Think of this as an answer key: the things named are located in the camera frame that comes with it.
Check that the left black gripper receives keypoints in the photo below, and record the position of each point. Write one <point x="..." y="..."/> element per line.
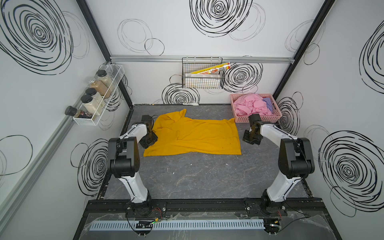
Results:
<point x="145" y="144"/>

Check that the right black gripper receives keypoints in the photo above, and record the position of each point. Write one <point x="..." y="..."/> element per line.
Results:
<point x="256" y="141"/>

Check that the yellow t-shirt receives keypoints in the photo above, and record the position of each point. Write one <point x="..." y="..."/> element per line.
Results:
<point x="178" y="134"/>

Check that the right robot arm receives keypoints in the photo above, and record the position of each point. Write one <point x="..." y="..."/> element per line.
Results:
<point x="295" y="161"/>

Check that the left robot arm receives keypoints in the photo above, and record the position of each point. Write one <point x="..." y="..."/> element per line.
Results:
<point x="123" y="161"/>

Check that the pink plastic basket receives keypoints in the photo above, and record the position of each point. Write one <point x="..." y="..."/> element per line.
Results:
<point x="277" y="114"/>

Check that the pink t-shirt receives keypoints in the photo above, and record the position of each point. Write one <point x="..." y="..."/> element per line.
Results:
<point x="249" y="104"/>

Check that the purple t-shirt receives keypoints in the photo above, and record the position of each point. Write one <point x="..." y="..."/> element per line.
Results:
<point x="269" y="104"/>

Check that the spice jar cream contents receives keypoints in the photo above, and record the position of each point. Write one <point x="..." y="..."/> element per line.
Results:
<point x="92" y="105"/>

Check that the spice jar brown contents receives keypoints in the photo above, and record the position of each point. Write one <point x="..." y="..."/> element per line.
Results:
<point x="102" y="82"/>

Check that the white box in basket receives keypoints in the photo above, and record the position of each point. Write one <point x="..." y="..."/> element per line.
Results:
<point x="202" y="76"/>

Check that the yellow foil box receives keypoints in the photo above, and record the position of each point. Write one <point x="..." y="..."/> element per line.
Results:
<point x="214" y="69"/>

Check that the spice jar white contents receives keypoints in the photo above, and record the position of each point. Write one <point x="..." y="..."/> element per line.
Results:
<point x="96" y="96"/>

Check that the small dark spice bottle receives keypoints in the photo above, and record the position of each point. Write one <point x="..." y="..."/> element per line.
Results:
<point x="77" y="113"/>

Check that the clear wall shelf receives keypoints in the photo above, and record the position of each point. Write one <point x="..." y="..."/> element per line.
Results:
<point x="106" y="120"/>

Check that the black wire basket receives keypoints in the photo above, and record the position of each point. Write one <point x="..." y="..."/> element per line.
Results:
<point x="199" y="81"/>

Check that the grey slotted cable duct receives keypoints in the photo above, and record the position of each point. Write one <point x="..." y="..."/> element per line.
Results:
<point x="244" y="224"/>

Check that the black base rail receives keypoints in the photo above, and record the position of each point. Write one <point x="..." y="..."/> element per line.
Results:
<point x="251" y="207"/>

